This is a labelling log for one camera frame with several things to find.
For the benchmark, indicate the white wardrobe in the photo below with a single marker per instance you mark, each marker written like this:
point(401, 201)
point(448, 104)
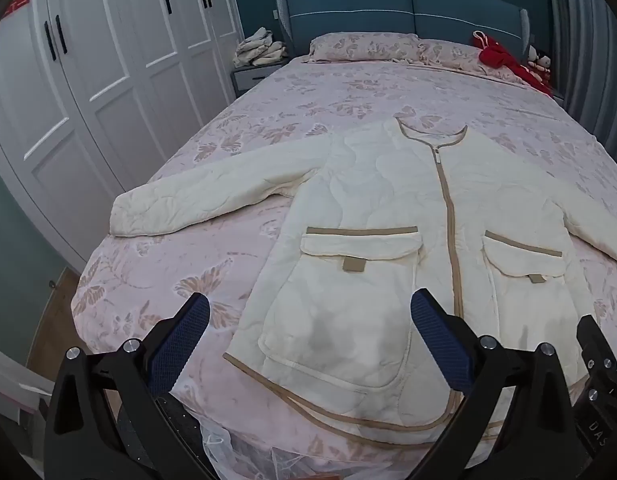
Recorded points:
point(88, 60)

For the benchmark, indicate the pink butterfly print bedspread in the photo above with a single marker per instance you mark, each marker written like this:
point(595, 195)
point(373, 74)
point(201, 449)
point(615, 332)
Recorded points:
point(248, 110)

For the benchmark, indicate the pile of beige clothes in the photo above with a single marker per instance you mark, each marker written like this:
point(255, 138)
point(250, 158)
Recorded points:
point(261, 47)

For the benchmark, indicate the cream quilted jacket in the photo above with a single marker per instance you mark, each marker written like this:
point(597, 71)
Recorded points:
point(368, 200)

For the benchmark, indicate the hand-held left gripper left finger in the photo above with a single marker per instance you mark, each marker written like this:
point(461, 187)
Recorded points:
point(181, 335)

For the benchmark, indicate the pink floral pillow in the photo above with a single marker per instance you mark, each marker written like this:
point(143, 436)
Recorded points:
point(363, 46)
point(448, 52)

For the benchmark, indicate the blue upholstered headboard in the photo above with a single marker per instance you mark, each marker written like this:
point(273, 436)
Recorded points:
point(348, 5)

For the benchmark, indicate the red paper door decoration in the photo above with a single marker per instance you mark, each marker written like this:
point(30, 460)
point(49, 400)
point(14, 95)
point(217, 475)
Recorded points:
point(17, 0)

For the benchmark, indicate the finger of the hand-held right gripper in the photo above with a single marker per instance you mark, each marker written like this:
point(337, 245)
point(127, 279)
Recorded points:
point(596, 345)

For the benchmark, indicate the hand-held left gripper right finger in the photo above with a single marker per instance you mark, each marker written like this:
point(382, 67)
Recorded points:
point(438, 340)

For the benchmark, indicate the grey curtain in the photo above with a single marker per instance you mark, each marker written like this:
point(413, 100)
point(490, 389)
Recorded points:
point(583, 35)

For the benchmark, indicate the stuffed toy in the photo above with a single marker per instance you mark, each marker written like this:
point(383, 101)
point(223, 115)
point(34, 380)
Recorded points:
point(541, 62)

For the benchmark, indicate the red garment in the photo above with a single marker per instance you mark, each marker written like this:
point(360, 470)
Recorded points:
point(493, 55)

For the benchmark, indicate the grey nightstand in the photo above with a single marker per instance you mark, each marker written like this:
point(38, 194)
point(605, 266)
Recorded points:
point(248, 77)

